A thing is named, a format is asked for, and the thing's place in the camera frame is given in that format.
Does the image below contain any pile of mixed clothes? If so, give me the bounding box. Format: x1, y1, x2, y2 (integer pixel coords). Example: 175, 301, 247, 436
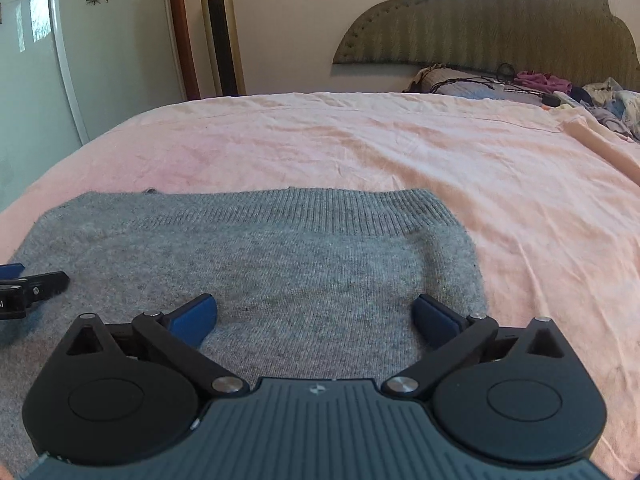
553, 77, 640, 142

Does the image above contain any magenta cloth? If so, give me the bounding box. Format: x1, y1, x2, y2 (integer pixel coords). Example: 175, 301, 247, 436
513, 72, 573, 93

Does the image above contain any brown wooden door frame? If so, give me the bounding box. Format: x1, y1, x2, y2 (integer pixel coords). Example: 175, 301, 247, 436
169, 0, 201, 101

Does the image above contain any grey and navy knit sweater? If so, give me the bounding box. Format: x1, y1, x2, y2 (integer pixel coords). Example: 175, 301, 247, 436
1, 188, 487, 473

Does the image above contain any olive upholstered headboard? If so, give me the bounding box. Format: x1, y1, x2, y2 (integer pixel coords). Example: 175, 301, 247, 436
333, 0, 639, 90

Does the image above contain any pink bed sheet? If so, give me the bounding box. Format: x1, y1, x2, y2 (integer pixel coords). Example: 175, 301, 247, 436
1, 93, 639, 479

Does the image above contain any gold tower air conditioner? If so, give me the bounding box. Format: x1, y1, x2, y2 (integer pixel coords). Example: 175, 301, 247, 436
201, 0, 245, 96

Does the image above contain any black cable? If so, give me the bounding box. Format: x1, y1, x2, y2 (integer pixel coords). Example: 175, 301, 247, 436
429, 62, 561, 109

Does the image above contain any glass sliding wardrobe door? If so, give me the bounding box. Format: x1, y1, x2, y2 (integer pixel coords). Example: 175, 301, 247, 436
1, 0, 186, 207

